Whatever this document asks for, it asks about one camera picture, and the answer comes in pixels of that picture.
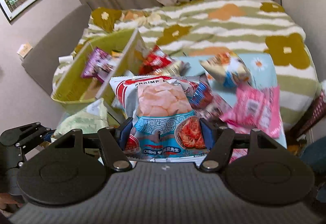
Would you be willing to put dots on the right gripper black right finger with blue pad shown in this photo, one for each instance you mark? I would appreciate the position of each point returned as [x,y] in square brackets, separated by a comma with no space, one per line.
[218,139]

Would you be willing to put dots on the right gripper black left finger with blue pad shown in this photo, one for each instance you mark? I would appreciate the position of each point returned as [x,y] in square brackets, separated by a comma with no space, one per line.
[112,155]

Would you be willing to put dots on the dark blue red snack bag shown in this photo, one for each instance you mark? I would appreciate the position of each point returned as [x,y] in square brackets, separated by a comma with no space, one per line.
[208,105]

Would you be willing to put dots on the pink snack bag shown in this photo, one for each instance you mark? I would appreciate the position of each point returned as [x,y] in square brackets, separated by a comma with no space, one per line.
[256,109]

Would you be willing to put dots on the shrimp chips snack bag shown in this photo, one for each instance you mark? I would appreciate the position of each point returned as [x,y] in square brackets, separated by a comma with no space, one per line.
[164,123]

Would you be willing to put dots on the yellow blue snack bag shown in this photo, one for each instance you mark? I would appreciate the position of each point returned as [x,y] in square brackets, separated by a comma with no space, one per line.
[226,69]

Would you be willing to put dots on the purple snack bag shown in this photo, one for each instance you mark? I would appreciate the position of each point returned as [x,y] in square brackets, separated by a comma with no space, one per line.
[99,65]

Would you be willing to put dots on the pale green snack bag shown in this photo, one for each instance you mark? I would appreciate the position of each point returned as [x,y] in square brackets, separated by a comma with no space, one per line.
[90,119]

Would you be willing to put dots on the light blue daisy tablecloth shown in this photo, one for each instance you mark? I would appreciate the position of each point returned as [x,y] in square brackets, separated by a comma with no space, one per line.
[262,72]

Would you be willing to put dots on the green storage box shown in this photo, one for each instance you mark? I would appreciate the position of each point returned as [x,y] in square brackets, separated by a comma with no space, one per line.
[86,78]

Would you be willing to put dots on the grey bed headboard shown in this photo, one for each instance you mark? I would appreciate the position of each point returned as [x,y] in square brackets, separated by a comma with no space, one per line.
[42,61]

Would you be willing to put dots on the green striped flower blanket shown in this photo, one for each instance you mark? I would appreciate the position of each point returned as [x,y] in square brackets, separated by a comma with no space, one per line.
[199,27]

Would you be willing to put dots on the white wall switch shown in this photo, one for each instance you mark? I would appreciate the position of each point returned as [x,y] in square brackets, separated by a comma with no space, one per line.
[23,50]

